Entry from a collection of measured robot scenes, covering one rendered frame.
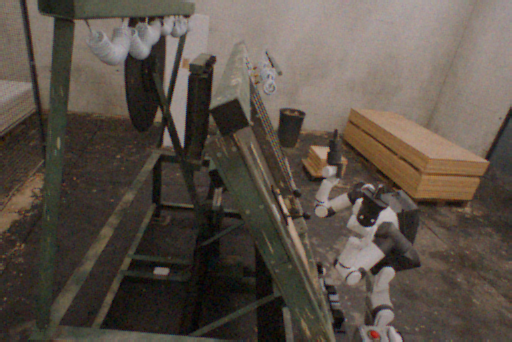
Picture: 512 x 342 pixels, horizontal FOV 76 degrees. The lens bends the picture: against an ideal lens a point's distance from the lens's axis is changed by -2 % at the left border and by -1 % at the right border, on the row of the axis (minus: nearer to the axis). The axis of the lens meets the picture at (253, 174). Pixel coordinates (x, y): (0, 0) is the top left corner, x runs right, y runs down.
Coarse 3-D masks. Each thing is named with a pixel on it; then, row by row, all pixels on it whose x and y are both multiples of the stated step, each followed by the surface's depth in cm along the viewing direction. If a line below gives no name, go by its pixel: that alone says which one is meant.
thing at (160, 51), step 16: (160, 16) 196; (160, 48) 207; (128, 64) 151; (144, 64) 174; (160, 64) 212; (128, 80) 154; (144, 80) 178; (160, 80) 218; (128, 96) 157; (144, 96) 185; (144, 112) 189; (144, 128) 194
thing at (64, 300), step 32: (160, 160) 343; (128, 192) 260; (160, 192) 355; (96, 256) 192; (224, 256) 285; (256, 256) 289; (64, 288) 169; (192, 288) 192; (256, 288) 263; (96, 320) 223; (192, 320) 173; (288, 320) 247
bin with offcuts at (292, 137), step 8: (280, 112) 609; (288, 112) 630; (296, 112) 626; (280, 120) 615; (288, 120) 602; (296, 120) 602; (280, 128) 620; (288, 128) 610; (296, 128) 612; (280, 136) 625; (288, 136) 617; (296, 136) 623; (288, 144) 625
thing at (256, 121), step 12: (252, 84) 180; (252, 96) 185; (252, 108) 186; (252, 120) 189; (264, 132) 193; (264, 144) 196; (264, 156) 199; (276, 156) 200; (276, 168) 203; (276, 180) 207; (288, 192) 211; (300, 228) 223
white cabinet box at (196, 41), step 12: (204, 24) 477; (168, 36) 475; (192, 36) 481; (204, 36) 485; (168, 48) 483; (192, 48) 489; (204, 48) 492; (168, 60) 490; (192, 60) 497; (168, 72) 498; (180, 72) 501; (168, 84) 506; (180, 84) 509; (180, 96) 518; (180, 108) 526; (180, 120) 535; (180, 132) 545; (168, 144) 550
